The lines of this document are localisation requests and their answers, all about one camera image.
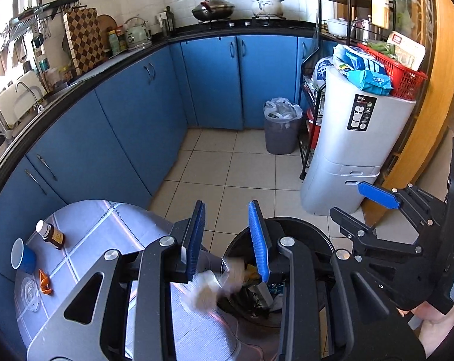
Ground brown medicine bottle white cap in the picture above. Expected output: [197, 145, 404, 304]
[35, 220, 66, 249]

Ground blue plastic cup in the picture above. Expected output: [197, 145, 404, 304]
[10, 238, 36, 275]

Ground clear plastic round lid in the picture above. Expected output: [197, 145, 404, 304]
[20, 276, 40, 312]

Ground black trash bin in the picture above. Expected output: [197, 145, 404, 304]
[218, 217, 334, 329]

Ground grey trash bin with bag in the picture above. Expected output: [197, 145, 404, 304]
[264, 98, 303, 155]

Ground person's right hand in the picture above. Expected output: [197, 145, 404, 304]
[411, 301, 454, 357]

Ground white cylindrical appliance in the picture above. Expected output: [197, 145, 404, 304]
[300, 67, 416, 216]

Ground red plastic basket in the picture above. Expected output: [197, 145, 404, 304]
[357, 43, 428, 100]

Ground blue wet wipes pack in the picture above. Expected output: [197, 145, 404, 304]
[333, 44, 392, 95]

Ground blue checked tablecloth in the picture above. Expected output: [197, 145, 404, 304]
[12, 199, 251, 361]

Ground black metal shelf rack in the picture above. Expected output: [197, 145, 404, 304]
[298, 0, 396, 179]

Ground green kettle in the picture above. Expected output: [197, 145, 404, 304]
[123, 16, 151, 49]

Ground checkered cutting board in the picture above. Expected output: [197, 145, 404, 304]
[63, 8, 105, 77]

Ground black wok with lid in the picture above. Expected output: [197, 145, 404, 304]
[192, 0, 235, 22]

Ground white ceramic pot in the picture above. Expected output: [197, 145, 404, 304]
[251, 0, 284, 18]

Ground dish drying rack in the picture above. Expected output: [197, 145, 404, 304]
[0, 0, 79, 51]

